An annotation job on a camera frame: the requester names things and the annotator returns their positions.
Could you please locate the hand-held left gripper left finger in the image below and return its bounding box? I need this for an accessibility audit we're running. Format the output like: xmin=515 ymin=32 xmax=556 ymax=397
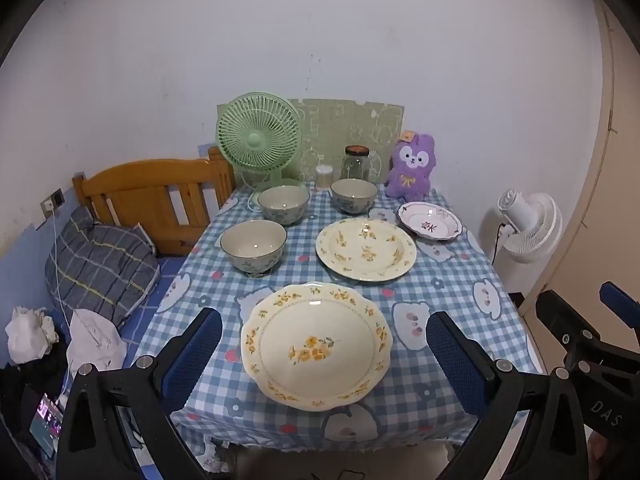
xmin=56 ymin=306 xmax=223 ymax=480

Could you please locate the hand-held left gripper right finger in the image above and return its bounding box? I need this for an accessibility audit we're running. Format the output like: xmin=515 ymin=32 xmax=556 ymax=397
xmin=426 ymin=311 xmax=588 ymax=480

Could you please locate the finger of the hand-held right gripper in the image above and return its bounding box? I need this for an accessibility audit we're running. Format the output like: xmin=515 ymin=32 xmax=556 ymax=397
xmin=534 ymin=290 xmax=603 ymax=343
xmin=599 ymin=281 xmax=640 ymax=333

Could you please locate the scalloped yellow floral plate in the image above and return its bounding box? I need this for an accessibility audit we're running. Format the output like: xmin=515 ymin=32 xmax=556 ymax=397
xmin=241 ymin=282 xmax=394 ymax=412

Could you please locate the blue floral ceramic bowl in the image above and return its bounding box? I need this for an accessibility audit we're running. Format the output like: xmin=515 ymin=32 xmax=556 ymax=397
xmin=330 ymin=178 xmax=379 ymax=215
xmin=257 ymin=185 xmax=310 ymax=225
xmin=220 ymin=220 xmax=288 ymax=275

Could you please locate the white red-patterned plate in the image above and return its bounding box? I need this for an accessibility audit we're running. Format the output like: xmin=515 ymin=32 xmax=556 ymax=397
xmin=397 ymin=201 xmax=463 ymax=244

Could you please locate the round yellow floral plate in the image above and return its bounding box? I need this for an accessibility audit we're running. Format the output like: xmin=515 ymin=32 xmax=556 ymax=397
xmin=315 ymin=217 xmax=418 ymax=282

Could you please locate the blue bedsheet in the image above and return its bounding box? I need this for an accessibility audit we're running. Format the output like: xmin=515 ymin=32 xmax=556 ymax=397
xmin=117 ymin=255 xmax=193 ymax=366

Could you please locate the blue checked tablecloth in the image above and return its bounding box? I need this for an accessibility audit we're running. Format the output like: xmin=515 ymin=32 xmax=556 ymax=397
xmin=132 ymin=182 xmax=546 ymax=461

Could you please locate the white floor fan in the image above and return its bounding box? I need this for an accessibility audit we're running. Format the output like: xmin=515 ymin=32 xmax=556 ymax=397
xmin=492 ymin=190 xmax=563 ymax=265

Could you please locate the white garment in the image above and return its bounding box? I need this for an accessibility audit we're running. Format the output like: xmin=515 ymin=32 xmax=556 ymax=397
xmin=66 ymin=308 xmax=128 ymax=378

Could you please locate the grey plaid pillow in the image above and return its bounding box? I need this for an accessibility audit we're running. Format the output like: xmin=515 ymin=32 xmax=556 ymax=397
xmin=45 ymin=206 xmax=162 ymax=330

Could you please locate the beige door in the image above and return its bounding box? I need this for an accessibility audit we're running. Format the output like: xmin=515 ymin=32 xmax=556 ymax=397
xmin=520 ymin=0 xmax=640 ymax=341

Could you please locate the smartphone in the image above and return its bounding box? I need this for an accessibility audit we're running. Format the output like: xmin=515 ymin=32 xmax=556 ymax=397
xmin=29 ymin=392 xmax=65 ymax=460

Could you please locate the dark clothing pile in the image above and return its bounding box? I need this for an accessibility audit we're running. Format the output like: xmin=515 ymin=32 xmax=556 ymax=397
xmin=0 ymin=345 xmax=71 ymax=441

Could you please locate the crumpled white cloth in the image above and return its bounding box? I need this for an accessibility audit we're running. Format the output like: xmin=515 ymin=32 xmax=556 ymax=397
xmin=5 ymin=306 xmax=56 ymax=366

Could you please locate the wooden bed headboard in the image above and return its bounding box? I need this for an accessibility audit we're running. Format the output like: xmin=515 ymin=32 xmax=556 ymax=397
xmin=72 ymin=147 xmax=236 ymax=256

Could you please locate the purple plush toy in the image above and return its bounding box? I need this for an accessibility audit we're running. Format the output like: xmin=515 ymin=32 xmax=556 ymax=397
xmin=384 ymin=131 xmax=437 ymax=199

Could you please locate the glass jar with dark lid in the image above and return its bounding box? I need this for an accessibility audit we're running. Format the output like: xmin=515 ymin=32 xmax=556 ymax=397
xmin=341 ymin=145 xmax=372 ymax=183

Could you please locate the green desk fan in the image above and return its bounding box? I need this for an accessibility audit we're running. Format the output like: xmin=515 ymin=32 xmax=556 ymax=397
xmin=216 ymin=92 xmax=304 ymax=206

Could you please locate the green patterned board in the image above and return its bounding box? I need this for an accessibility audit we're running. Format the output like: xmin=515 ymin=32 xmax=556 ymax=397
xmin=217 ymin=99 xmax=406 ymax=186

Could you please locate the white charging cable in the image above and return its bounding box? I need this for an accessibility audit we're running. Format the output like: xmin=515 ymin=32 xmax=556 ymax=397
xmin=47 ymin=210 xmax=69 ymax=322

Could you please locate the wall socket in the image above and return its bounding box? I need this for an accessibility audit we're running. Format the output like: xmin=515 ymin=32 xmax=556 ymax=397
xmin=40 ymin=188 xmax=66 ymax=218

